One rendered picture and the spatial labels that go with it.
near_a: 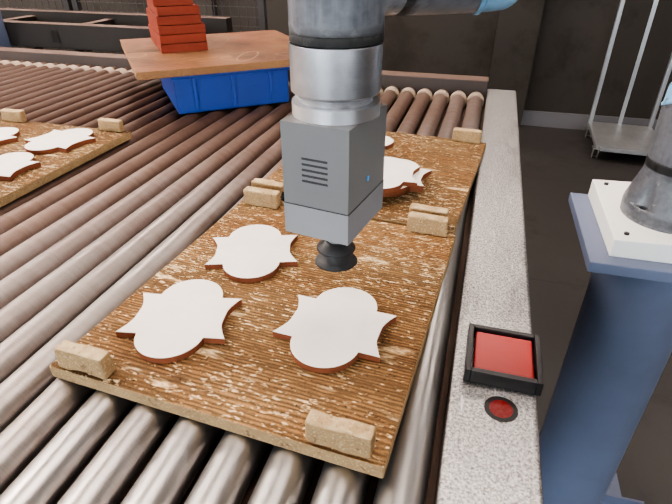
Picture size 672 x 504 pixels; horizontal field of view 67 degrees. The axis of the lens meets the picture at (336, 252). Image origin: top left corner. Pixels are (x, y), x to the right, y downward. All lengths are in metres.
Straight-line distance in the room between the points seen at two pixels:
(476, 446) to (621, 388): 0.66
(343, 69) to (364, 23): 0.03
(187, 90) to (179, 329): 0.90
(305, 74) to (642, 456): 1.63
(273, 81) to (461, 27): 3.12
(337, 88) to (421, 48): 4.08
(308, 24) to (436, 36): 4.06
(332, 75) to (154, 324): 0.34
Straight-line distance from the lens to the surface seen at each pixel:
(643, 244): 0.92
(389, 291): 0.62
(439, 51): 4.46
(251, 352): 0.54
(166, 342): 0.56
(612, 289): 1.02
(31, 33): 2.49
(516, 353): 0.58
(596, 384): 1.14
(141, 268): 0.74
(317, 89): 0.41
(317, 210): 0.44
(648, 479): 1.80
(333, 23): 0.40
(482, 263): 0.74
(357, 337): 0.54
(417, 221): 0.74
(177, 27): 1.54
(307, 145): 0.42
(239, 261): 0.67
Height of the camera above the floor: 1.30
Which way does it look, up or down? 32 degrees down
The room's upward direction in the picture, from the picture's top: straight up
